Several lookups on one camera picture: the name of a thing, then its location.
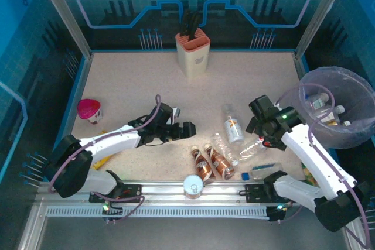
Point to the brown coffee bottle cream cap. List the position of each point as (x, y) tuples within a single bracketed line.
[(205, 168), (221, 163)]

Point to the small clear bottle green label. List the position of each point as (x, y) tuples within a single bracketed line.
[(317, 102)]

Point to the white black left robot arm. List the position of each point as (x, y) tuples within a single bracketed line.
[(111, 141)]

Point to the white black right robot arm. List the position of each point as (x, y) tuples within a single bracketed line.
[(307, 159)]

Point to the trash bin with clear bag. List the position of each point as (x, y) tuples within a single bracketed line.
[(357, 92)]

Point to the clear bottle white orange label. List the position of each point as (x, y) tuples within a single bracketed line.
[(234, 130)]

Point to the clear bottle blue cap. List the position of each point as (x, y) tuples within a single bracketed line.
[(263, 172)]

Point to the crushed clear plastic bottle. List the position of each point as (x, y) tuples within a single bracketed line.
[(222, 147)]

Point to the silver tin can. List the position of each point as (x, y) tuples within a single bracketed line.
[(193, 187)]

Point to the yellow green corn snack bag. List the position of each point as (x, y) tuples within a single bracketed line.
[(307, 174)]

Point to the beige knife block pink top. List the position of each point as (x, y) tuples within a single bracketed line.
[(192, 59)]

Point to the small black control board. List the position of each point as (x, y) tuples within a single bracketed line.
[(275, 213), (114, 212)]

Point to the white cup pink lid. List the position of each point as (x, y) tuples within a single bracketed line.
[(88, 108)]

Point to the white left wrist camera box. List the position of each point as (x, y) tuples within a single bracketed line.
[(175, 113)]

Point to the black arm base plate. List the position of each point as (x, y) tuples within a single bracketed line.
[(255, 193), (132, 191)]

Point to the aluminium mounting rail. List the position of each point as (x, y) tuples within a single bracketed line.
[(164, 194)]

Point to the aluminium frame post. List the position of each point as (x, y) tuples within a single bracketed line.
[(321, 13), (66, 13)]

